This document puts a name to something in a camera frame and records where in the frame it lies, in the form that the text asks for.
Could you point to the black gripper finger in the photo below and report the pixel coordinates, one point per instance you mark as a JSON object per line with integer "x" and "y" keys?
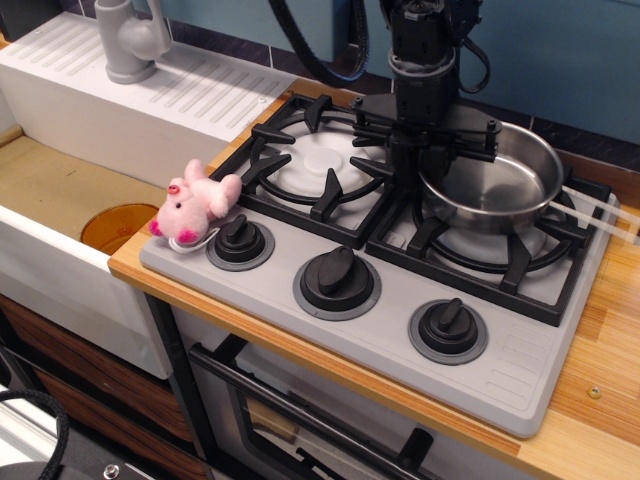
{"x": 437, "y": 159}
{"x": 404, "y": 158}

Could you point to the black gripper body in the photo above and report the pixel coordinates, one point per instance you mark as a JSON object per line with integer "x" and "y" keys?
{"x": 426, "y": 112}

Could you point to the stainless steel pan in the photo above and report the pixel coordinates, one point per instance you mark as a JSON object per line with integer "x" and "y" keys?
{"x": 512, "y": 191}

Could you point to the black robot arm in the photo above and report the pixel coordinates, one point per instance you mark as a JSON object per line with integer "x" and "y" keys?
{"x": 427, "y": 39}

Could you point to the black middle stove knob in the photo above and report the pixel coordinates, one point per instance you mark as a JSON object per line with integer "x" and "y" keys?
{"x": 337, "y": 286}

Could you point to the black stove knob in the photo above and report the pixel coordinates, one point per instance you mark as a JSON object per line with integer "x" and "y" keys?
{"x": 337, "y": 286}
{"x": 240, "y": 245}
{"x": 448, "y": 332}

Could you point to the grey toy stove top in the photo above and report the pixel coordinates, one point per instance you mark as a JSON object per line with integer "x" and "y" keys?
{"x": 509, "y": 386}

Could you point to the black right stove knob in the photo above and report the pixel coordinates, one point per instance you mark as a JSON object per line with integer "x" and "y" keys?
{"x": 448, "y": 332}

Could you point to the black left stove knob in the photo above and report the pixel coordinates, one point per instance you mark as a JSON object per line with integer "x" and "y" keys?
{"x": 240, "y": 245}

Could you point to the black left burner grate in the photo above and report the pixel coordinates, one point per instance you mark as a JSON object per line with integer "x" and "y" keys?
{"x": 305, "y": 178}

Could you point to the black burner grate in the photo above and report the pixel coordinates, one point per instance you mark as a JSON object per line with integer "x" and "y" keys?
{"x": 544, "y": 272}
{"x": 305, "y": 178}

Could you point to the black right burner grate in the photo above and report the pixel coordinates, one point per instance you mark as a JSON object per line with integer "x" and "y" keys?
{"x": 544, "y": 272}

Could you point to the pink stuffed pig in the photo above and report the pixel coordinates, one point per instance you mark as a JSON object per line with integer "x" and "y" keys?
{"x": 192, "y": 203}

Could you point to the toy oven door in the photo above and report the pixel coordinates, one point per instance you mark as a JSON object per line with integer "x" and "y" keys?
{"x": 279, "y": 448}

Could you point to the grey toy faucet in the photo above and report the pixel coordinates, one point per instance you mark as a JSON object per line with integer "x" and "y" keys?
{"x": 131, "y": 45}

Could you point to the orange plastic bowl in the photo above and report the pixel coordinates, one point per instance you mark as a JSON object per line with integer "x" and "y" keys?
{"x": 112, "y": 228}

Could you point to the white toy sink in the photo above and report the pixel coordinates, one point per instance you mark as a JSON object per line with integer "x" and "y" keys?
{"x": 74, "y": 143}

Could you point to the wooden drawer unit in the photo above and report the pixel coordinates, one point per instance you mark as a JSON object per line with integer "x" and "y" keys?
{"x": 104, "y": 396}

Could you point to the black oven door handle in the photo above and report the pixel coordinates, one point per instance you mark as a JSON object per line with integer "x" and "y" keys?
{"x": 221, "y": 363}

